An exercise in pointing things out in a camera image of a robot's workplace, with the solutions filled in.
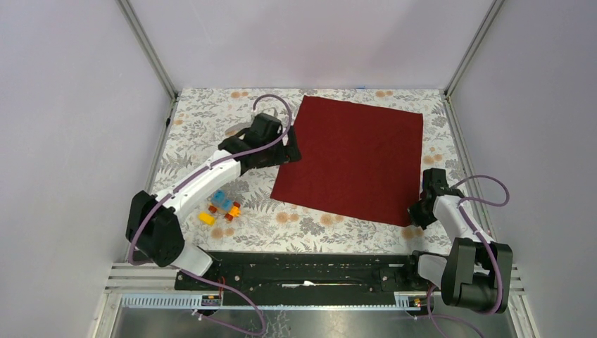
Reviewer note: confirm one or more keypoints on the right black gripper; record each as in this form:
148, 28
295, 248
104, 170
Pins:
417, 219

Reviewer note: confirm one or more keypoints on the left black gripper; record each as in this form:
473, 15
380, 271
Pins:
289, 151

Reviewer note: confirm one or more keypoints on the dark red cloth napkin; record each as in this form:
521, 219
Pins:
357, 160

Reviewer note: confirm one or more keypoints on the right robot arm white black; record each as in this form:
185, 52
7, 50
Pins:
476, 273

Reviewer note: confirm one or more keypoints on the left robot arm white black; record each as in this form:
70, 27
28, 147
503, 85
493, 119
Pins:
154, 223

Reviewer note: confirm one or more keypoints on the colourful toy block car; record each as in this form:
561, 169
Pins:
221, 203

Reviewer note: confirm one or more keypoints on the yellow toy block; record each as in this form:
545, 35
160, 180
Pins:
206, 218

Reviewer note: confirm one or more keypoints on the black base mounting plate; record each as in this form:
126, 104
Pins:
317, 280

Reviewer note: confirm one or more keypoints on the right aluminium frame post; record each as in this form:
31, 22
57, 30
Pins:
487, 22

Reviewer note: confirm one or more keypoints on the aluminium frame post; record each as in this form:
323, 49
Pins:
144, 42
487, 22

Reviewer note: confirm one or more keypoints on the left aluminium frame post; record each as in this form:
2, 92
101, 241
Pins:
144, 42

